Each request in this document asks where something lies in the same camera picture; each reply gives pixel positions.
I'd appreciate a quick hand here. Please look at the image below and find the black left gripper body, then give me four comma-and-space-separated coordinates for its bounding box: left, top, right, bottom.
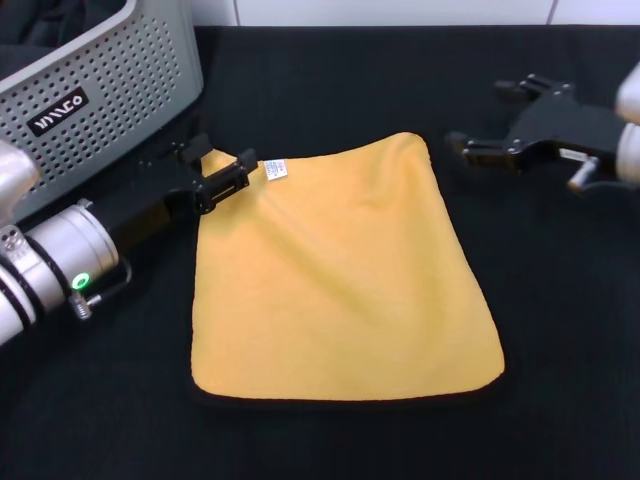
93, 158, 206, 259

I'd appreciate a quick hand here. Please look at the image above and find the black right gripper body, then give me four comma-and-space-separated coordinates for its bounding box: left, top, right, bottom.
505, 92, 626, 177

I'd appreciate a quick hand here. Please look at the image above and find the yellow towel black edge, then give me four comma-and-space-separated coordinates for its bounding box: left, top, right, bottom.
189, 131, 506, 409

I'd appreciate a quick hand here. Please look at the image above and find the grey perforated storage box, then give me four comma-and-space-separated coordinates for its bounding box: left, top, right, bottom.
0, 0, 205, 224

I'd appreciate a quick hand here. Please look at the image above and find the black tablecloth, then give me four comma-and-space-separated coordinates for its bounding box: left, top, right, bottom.
0, 24, 640, 480

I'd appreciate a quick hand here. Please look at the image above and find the right gripper grey cable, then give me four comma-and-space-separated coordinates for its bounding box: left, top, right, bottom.
566, 155, 640, 199

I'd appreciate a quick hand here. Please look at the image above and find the left gripper cable with plug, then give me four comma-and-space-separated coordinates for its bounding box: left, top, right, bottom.
67, 254, 134, 320

